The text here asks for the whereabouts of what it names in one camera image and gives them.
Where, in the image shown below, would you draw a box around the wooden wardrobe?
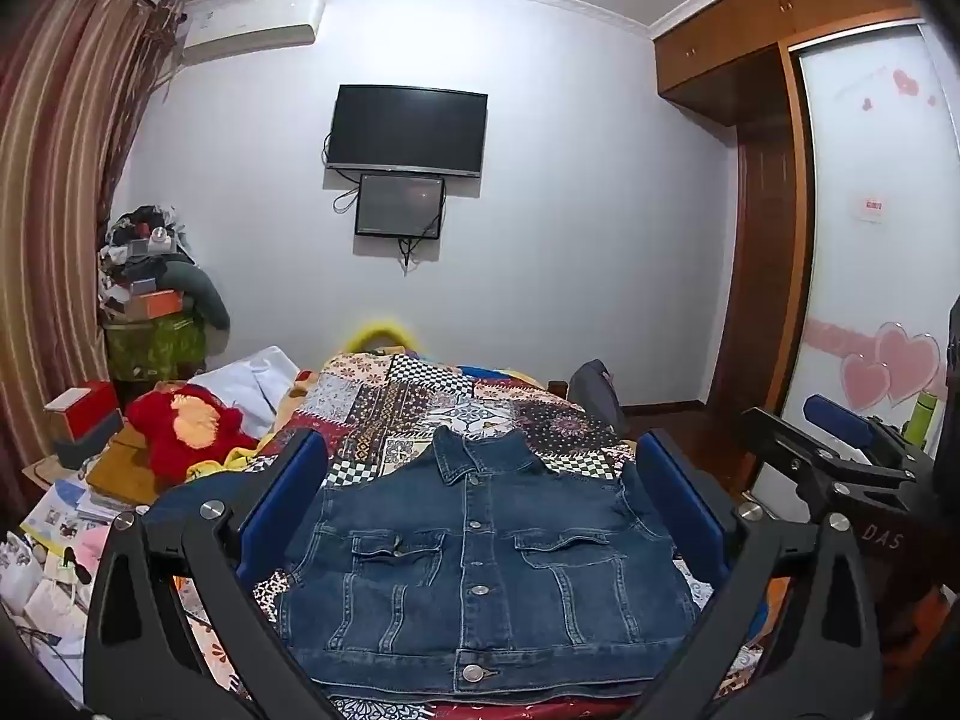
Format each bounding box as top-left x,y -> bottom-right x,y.
652,0 -> 960,421

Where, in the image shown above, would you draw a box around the grey backpack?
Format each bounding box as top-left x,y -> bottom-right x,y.
568,360 -> 623,436

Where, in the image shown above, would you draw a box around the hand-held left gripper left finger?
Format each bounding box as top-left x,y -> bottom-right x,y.
82,427 -> 342,720

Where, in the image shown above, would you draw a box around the grey box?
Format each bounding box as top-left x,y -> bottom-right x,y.
56,409 -> 125,466

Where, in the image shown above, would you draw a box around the white paper bags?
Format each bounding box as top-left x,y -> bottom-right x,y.
0,532 -> 92,640

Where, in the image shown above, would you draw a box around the yellow plush toy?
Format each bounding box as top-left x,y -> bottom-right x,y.
341,315 -> 417,357

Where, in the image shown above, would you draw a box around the red plush toy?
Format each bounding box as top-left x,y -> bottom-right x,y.
126,384 -> 257,482

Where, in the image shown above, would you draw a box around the patchwork printed blanket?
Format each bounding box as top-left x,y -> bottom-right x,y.
180,351 -> 796,720

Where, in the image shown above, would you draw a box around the red box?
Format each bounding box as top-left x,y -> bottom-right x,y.
43,381 -> 121,442

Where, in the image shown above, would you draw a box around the pile of papers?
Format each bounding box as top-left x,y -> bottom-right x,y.
19,476 -> 121,550

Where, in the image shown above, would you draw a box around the orange box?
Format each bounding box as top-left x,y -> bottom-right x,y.
120,289 -> 185,320

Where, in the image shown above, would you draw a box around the striped brown curtain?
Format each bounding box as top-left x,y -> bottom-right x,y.
0,0 -> 177,466

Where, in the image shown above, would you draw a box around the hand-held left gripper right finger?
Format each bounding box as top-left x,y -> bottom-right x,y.
636,427 -> 886,720

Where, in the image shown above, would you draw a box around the green bottle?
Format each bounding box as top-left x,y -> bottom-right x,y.
904,390 -> 938,445

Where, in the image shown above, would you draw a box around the white air conditioner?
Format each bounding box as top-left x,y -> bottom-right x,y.
180,0 -> 326,67

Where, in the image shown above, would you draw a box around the blue denim jacket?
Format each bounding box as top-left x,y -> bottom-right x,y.
146,426 -> 706,706

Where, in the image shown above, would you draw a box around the pink heart stickers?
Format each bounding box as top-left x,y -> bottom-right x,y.
840,321 -> 944,412

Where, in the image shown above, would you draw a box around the small black wall monitor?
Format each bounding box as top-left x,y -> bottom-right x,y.
355,173 -> 447,239

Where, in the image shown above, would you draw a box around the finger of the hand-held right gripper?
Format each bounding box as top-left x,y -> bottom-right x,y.
802,392 -> 936,467
741,406 -> 914,524

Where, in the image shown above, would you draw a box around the white cloth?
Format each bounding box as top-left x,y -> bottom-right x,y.
202,345 -> 301,436

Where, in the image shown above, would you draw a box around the black wall television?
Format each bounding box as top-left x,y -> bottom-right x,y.
325,84 -> 488,179

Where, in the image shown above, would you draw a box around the mustard brown cloth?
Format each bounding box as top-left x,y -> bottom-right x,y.
86,427 -> 162,505

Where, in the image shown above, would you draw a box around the white sliding wardrobe door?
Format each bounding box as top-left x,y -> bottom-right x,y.
750,22 -> 960,511

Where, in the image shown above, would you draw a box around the pile of mixed clothes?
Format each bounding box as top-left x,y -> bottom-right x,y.
97,202 -> 200,293

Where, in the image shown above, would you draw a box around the green printed bag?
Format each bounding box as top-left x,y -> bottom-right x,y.
105,315 -> 207,383

